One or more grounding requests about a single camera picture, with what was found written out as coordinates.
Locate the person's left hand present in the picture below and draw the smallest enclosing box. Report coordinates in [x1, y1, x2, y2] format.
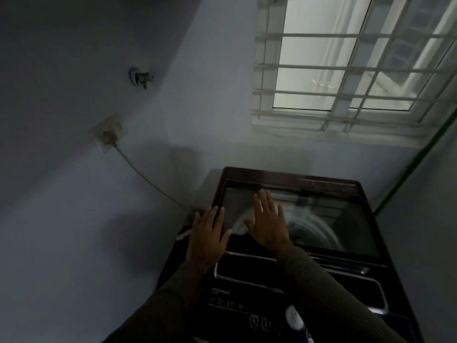
[185, 206, 233, 274]

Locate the person's left forearm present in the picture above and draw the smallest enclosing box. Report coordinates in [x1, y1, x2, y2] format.
[101, 259, 208, 343]

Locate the person's right hand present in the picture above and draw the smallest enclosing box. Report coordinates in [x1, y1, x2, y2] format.
[243, 189, 293, 256]

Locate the window with white bars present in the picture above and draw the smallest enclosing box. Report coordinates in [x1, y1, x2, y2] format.
[249, 0, 457, 149]

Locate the dark maroon washing machine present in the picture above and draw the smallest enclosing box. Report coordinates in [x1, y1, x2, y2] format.
[155, 166, 426, 343]

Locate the glass washing machine lid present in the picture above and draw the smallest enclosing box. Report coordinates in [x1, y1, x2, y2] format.
[209, 167, 392, 315]

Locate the white wall socket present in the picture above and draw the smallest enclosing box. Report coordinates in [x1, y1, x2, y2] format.
[88, 113, 124, 154]

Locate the person's right forearm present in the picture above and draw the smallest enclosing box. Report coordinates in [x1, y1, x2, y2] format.
[277, 244, 409, 343]

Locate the green pipe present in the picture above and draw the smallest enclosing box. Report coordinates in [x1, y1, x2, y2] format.
[373, 109, 457, 215]

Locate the metal wall tap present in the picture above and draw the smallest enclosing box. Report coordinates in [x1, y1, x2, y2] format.
[128, 66, 155, 90]

